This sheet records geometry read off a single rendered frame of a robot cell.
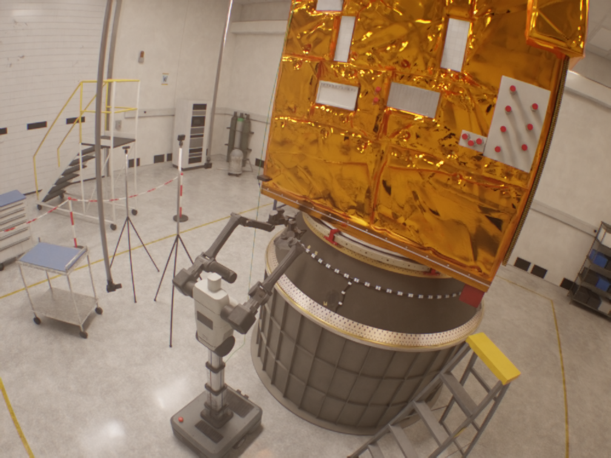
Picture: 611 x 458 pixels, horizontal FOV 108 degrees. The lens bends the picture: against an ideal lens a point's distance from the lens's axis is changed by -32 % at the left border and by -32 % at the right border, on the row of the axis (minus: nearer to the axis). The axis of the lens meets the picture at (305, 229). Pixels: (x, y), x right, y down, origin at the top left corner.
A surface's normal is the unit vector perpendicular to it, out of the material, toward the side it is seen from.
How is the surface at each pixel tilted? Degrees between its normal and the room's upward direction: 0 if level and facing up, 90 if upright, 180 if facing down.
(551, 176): 90
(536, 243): 90
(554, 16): 87
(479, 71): 94
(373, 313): 62
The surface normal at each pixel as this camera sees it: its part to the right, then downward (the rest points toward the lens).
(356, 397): -0.18, 0.38
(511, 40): -0.56, 0.19
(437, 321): 0.26, -0.03
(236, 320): -0.11, -0.64
